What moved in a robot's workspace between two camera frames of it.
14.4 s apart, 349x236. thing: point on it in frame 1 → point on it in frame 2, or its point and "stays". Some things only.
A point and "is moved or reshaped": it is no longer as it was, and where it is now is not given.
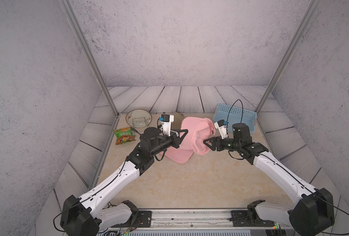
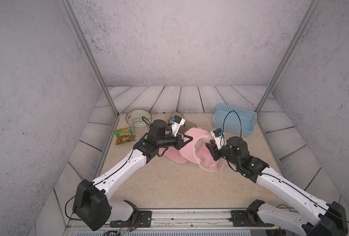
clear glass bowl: [138, 118] stays
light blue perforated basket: [233, 115] stays
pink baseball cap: [199, 130] is moved or reshaped
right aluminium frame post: [289, 54] stays
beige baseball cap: [178, 119] is moved or reshaped
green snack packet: [123, 135] stays
